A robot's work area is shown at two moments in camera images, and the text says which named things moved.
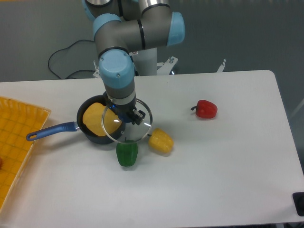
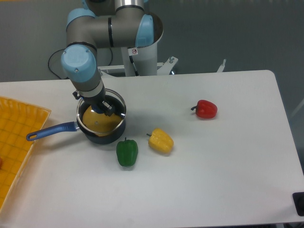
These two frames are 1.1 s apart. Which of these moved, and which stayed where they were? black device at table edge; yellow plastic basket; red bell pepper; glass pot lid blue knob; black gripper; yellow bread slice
Moved: black gripper; glass pot lid blue knob
Stayed: yellow plastic basket; yellow bread slice; red bell pepper; black device at table edge
